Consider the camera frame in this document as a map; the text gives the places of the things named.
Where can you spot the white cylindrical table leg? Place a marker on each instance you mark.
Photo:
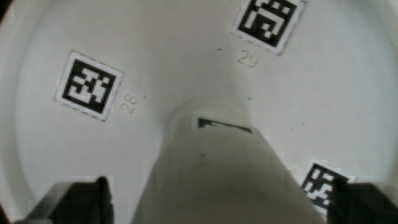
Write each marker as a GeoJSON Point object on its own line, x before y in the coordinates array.
{"type": "Point", "coordinates": [219, 181]}

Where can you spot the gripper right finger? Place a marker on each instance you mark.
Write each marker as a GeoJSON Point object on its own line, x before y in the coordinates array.
{"type": "Point", "coordinates": [359, 205]}

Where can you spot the white round table top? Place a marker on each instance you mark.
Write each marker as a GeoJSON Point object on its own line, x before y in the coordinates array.
{"type": "Point", "coordinates": [111, 60]}

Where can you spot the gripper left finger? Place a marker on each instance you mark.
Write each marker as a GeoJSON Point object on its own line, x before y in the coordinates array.
{"type": "Point", "coordinates": [75, 204]}

